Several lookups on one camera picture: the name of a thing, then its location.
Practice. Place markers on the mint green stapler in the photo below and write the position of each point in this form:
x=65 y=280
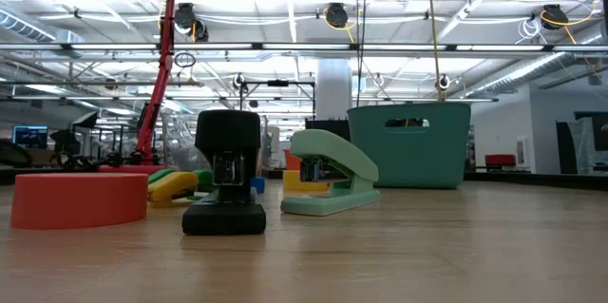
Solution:
x=342 y=160

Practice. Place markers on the blue tape roll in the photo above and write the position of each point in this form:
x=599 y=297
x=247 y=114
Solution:
x=259 y=185

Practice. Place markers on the black stapler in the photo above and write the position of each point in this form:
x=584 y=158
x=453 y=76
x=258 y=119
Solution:
x=228 y=132

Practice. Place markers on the teal plastic bin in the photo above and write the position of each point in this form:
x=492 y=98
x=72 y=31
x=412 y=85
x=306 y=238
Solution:
x=413 y=160

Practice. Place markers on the orange tape roll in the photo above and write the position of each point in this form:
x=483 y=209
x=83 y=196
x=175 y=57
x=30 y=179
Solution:
x=76 y=201

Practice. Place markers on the yellow tape roll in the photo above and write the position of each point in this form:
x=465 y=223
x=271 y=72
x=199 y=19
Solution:
x=290 y=182

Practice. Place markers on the orange mesh basket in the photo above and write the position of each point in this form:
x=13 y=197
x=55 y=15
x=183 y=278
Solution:
x=290 y=160

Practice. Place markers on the white building column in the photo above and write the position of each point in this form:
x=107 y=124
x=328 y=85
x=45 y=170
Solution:
x=335 y=89

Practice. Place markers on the red desk lamp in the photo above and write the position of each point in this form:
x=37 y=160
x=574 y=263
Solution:
x=164 y=65

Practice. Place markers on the red cushioned seat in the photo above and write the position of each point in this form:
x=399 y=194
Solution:
x=500 y=160

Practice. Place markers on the black leaning panel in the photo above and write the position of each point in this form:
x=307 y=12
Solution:
x=566 y=148

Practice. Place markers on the small background monitor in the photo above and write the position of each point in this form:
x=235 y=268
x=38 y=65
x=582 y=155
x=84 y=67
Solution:
x=29 y=137

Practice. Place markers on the black background rig frame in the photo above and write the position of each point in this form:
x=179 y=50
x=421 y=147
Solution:
x=278 y=83

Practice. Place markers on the silver air duct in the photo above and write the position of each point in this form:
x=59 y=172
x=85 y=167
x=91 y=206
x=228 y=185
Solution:
x=522 y=72
x=28 y=27

